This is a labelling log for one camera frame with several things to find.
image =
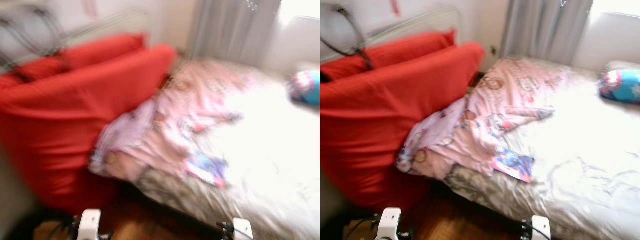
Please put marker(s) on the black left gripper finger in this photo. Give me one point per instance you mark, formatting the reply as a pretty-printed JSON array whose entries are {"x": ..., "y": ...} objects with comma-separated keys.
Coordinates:
[
  {"x": 406, "y": 234},
  {"x": 106, "y": 235}
]

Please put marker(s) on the colourful picture booklet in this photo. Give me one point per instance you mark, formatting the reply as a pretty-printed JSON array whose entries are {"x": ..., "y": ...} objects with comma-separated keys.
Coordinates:
[
  {"x": 207, "y": 167},
  {"x": 515, "y": 166}
]

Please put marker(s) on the bed with beige bedspread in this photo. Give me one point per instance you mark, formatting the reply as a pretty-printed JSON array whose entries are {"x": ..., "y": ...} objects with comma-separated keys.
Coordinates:
[
  {"x": 580, "y": 165},
  {"x": 270, "y": 165}
]

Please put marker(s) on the large red cushion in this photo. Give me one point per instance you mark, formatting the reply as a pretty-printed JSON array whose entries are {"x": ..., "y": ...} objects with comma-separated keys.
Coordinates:
[
  {"x": 75, "y": 125},
  {"x": 380, "y": 130}
]

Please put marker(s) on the pink cartoon print blanket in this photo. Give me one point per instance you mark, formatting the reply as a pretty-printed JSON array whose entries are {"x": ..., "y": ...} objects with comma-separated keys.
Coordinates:
[
  {"x": 190, "y": 100},
  {"x": 500, "y": 105}
]

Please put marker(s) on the star and stripes bolster pillow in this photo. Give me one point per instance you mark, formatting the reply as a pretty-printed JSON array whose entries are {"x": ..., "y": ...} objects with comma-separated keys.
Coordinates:
[
  {"x": 620, "y": 85},
  {"x": 306, "y": 87}
]

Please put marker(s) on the small red cushion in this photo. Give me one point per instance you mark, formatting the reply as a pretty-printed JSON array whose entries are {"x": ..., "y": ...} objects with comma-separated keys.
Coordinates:
[
  {"x": 400, "y": 50},
  {"x": 100, "y": 52}
]

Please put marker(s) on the grey curtain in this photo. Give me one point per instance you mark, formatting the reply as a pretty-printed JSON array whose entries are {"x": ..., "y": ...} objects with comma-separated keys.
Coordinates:
[
  {"x": 545, "y": 27},
  {"x": 230, "y": 30}
]

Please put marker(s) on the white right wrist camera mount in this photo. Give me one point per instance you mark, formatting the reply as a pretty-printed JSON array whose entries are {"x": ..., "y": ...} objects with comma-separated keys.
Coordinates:
[
  {"x": 243, "y": 230},
  {"x": 541, "y": 229}
]

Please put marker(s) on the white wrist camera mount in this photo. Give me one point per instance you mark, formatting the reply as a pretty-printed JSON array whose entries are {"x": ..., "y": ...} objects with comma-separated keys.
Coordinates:
[
  {"x": 541, "y": 229},
  {"x": 389, "y": 222},
  {"x": 90, "y": 222},
  {"x": 243, "y": 230}
]

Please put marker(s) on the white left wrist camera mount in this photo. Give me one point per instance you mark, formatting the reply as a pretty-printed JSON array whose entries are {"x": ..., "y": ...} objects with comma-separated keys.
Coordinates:
[
  {"x": 389, "y": 222},
  {"x": 90, "y": 222}
]

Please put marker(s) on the wall power socket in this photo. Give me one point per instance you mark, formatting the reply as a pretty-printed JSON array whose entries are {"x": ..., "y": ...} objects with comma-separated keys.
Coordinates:
[{"x": 494, "y": 51}]

